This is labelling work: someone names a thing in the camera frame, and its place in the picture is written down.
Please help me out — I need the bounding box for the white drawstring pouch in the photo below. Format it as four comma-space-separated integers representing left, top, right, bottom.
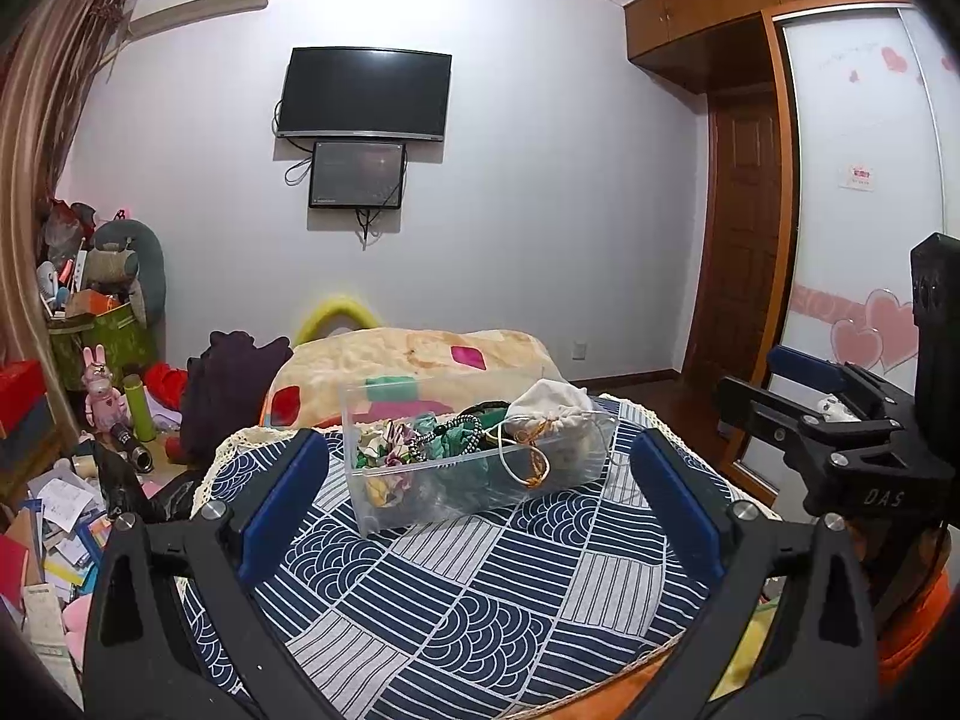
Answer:
488, 379, 602, 489

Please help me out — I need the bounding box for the floral fabric scrunchie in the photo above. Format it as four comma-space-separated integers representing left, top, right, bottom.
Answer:
353, 419, 421, 509

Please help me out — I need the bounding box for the green knitted glove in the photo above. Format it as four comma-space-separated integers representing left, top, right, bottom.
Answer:
409, 413, 455, 461

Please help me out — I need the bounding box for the pink plush toy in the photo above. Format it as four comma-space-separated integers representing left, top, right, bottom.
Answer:
62, 593, 93, 671

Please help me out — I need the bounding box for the brown wooden door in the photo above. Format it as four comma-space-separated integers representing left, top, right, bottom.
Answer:
683, 89, 781, 390

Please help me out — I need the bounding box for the black flashlight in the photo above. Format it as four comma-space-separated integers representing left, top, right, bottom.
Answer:
109, 422, 155, 475

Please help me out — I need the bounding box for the pink rabbit figurine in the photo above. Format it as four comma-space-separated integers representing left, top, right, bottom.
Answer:
82, 344, 128, 434

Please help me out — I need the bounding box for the green bottle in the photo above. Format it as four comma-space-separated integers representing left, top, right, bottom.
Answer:
124, 374, 156, 442

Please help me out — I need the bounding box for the white sliding wardrobe door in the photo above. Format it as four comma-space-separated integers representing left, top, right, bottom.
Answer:
776, 7, 958, 390

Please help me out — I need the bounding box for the red plush item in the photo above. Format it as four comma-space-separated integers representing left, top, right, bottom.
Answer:
143, 362, 189, 411

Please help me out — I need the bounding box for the black white checkered cloth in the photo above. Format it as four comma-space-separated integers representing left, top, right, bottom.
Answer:
454, 401, 519, 445

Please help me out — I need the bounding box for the red box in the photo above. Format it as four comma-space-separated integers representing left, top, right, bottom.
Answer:
0, 359, 47, 439

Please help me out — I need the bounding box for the green storage box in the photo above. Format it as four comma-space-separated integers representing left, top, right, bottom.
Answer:
47, 304, 160, 392

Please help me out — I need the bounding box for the wooden overhead cabinet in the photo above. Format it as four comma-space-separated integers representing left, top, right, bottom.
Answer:
621, 0, 913, 96

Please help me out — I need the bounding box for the blue patterned tablecloth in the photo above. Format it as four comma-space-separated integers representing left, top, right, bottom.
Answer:
175, 391, 783, 720

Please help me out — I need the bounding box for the beige patchwork blanket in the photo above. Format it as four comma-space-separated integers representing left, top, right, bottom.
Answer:
260, 327, 560, 427

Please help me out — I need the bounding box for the clear plastic storage box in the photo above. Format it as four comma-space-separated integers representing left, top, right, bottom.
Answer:
340, 371, 617, 536

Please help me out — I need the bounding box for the grey green plush toy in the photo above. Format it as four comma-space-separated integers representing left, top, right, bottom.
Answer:
83, 218, 166, 328

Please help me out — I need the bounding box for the striped brown curtain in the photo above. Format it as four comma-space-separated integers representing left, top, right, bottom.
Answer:
0, 0, 137, 392

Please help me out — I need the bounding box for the black white beaded cord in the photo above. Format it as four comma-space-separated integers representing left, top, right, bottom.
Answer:
434, 414, 485, 458

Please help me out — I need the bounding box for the yellow plush ring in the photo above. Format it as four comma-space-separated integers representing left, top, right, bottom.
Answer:
291, 294, 383, 348

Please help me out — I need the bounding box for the small wall monitor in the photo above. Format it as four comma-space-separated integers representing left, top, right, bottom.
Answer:
308, 140, 407, 210

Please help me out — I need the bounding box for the large wall television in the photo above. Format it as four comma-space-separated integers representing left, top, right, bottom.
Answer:
277, 46, 452, 142

